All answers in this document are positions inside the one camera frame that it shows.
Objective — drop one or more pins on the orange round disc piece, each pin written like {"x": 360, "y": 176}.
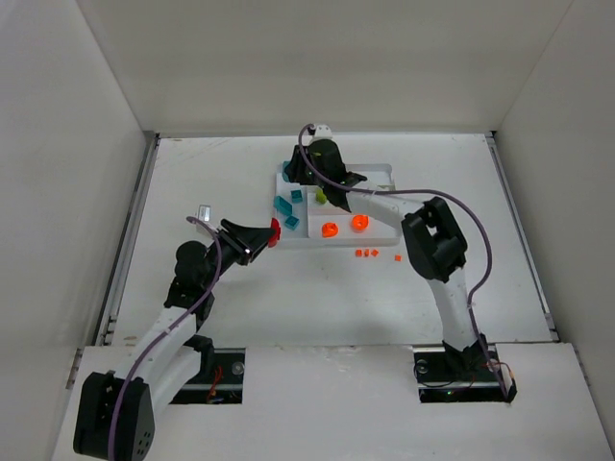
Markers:
{"x": 360, "y": 223}

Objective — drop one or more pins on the lime small lego brick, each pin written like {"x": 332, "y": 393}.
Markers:
{"x": 320, "y": 197}

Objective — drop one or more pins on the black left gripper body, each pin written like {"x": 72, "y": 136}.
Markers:
{"x": 235, "y": 245}

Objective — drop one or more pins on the teal rounded lego brick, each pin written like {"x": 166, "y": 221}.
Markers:
{"x": 285, "y": 174}

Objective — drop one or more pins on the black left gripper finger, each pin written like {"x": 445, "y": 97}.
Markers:
{"x": 246, "y": 233}
{"x": 252, "y": 249}

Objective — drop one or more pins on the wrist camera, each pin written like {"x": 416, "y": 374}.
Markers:
{"x": 204, "y": 216}
{"x": 318, "y": 132}

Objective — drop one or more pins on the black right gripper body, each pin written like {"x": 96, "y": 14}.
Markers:
{"x": 298, "y": 169}

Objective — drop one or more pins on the red long brick cluster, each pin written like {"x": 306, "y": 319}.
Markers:
{"x": 276, "y": 229}

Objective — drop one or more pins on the teal lego in tray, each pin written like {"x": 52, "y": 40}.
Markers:
{"x": 296, "y": 196}

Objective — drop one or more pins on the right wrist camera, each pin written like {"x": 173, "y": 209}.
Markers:
{"x": 318, "y": 132}

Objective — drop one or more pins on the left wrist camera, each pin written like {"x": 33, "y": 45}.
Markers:
{"x": 204, "y": 216}

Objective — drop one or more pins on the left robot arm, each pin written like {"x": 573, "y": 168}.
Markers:
{"x": 118, "y": 410}

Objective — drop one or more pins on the teal lego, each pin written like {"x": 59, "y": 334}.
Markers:
{"x": 296, "y": 196}
{"x": 283, "y": 206}

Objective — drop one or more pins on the white compartment tray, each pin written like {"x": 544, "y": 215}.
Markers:
{"x": 313, "y": 215}

